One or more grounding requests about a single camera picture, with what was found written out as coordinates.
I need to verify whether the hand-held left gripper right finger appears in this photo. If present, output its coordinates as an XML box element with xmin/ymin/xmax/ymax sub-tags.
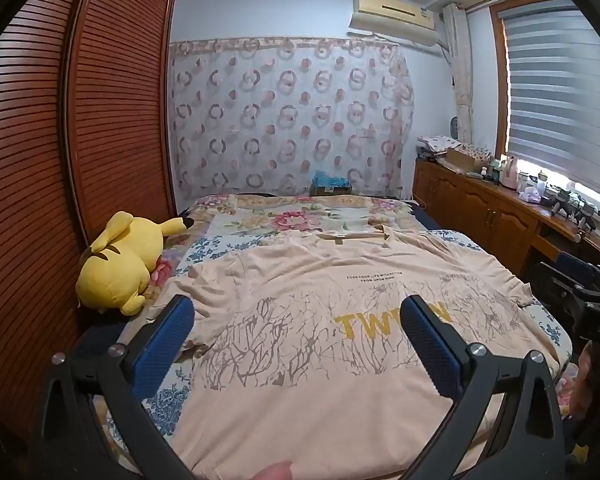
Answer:
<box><xmin>399</xmin><ymin>295</ymin><xmax>566</xmax><ymax>480</ymax></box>

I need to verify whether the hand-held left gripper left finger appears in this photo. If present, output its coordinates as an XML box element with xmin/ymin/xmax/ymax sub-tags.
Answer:
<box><xmin>30</xmin><ymin>295</ymin><xmax>201</xmax><ymax>480</ymax></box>

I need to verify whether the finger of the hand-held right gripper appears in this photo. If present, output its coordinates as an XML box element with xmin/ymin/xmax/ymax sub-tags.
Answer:
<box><xmin>527</xmin><ymin>261</ymin><xmax>583</xmax><ymax>311</ymax></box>
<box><xmin>555</xmin><ymin>252</ymin><xmax>600</xmax><ymax>291</ymax></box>

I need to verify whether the beige printed t-shirt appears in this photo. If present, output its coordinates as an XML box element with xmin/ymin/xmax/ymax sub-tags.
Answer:
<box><xmin>167</xmin><ymin>225</ymin><xmax>533</xmax><ymax>480</ymax></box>

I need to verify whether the person's right hand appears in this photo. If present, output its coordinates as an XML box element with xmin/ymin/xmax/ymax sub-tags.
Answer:
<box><xmin>569</xmin><ymin>345</ymin><xmax>600</xmax><ymax>422</ymax></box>

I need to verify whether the person's left hand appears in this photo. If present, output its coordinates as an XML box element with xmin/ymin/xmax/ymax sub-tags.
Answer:
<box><xmin>256</xmin><ymin>461</ymin><xmax>297</xmax><ymax>480</ymax></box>

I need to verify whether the clutter of small bottles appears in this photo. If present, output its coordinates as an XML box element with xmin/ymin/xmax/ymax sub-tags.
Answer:
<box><xmin>472</xmin><ymin>152</ymin><xmax>600</xmax><ymax>231</ymax></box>

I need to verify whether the yellow plush toy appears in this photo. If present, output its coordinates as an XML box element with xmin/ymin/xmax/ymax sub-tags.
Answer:
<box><xmin>76</xmin><ymin>211</ymin><xmax>195</xmax><ymax>317</ymax></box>

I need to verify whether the wooden sideboard cabinet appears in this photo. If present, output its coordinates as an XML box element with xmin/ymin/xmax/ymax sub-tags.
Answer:
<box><xmin>412</xmin><ymin>157</ymin><xmax>600</xmax><ymax>301</ymax></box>

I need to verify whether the pink kettle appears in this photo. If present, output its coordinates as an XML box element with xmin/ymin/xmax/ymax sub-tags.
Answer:
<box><xmin>500</xmin><ymin>155</ymin><xmax>521</xmax><ymax>188</ymax></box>

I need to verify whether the open cardboard box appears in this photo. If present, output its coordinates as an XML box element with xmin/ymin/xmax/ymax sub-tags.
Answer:
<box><xmin>445</xmin><ymin>146</ymin><xmax>486</xmax><ymax>173</ymax></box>

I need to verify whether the striped window blind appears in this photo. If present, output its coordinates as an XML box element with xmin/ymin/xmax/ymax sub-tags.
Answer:
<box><xmin>500</xmin><ymin>7</ymin><xmax>600</xmax><ymax>196</ymax></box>

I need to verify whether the floral bed sheet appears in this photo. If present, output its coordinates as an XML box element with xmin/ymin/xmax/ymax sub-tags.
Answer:
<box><xmin>95</xmin><ymin>192</ymin><xmax>576</xmax><ymax>480</ymax></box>

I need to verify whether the floral folded cloth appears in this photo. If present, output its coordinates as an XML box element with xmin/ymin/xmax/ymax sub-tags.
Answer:
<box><xmin>417</xmin><ymin>135</ymin><xmax>463</xmax><ymax>158</ymax></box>

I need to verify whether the teal plastic bag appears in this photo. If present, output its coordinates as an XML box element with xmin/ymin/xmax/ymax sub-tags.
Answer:
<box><xmin>312</xmin><ymin>171</ymin><xmax>353</xmax><ymax>197</ymax></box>

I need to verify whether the tied beige curtain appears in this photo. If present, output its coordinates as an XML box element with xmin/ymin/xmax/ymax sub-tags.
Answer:
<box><xmin>442</xmin><ymin>2</ymin><xmax>476</xmax><ymax>146</ymax></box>

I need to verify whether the wooden louvered wardrobe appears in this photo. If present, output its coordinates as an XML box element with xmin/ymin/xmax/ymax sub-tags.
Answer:
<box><xmin>0</xmin><ymin>0</ymin><xmax>178</xmax><ymax>461</ymax></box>

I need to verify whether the white air conditioner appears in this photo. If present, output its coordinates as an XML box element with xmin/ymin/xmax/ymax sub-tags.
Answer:
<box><xmin>349</xmin><ymin>0</ymin><xmax>440</xmax><ymax>47</ymax></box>

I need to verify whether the ring patterned wall cloth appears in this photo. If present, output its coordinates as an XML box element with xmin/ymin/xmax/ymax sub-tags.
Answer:
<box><xmin>169</xmin><ymin>37</ymin><xmax>415</xmax><ymax>200</ymax></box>

